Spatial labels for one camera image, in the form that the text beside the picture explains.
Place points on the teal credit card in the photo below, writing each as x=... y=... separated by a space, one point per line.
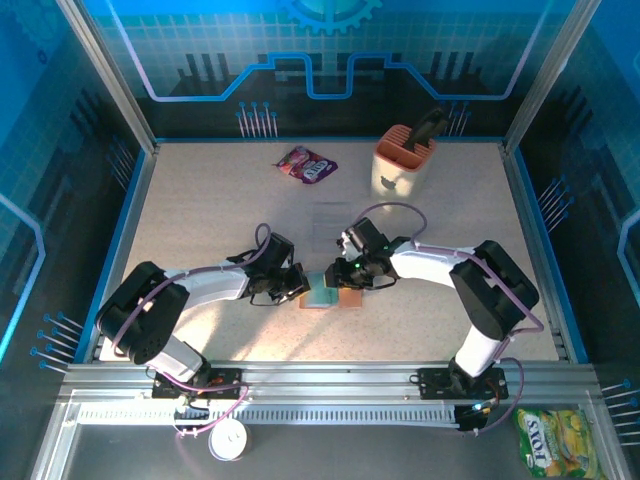
x=322 y=294

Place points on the tan leather card holder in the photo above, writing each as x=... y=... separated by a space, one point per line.
x=350 y=300

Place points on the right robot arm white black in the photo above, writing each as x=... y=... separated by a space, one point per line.
x=430 y=265

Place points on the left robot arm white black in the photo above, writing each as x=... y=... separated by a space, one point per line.
x=215 y=287

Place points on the cream knife block orange top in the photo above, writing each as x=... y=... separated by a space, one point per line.
x=395 y=185

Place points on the purple candy bag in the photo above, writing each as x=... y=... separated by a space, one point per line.
x=307 y=167

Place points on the white round cap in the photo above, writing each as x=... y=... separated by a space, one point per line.
x=227 y=440

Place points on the black control box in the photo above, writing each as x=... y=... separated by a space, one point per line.
x=470 y=422

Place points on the green yellow candy bag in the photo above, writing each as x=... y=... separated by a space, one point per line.
x=555 y=440

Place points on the aluminium front rail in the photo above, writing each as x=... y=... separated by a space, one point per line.
x=325 y=382

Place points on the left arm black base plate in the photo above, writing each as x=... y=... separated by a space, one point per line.
x=225 y=380

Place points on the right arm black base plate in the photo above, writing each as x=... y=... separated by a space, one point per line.
x=435 y=385

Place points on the aluminium side rail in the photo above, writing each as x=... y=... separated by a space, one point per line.
x=531 y=225
x=130 y=225

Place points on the aluminium frame post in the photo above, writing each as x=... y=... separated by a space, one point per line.
x=547 y=75
x=114 y=80

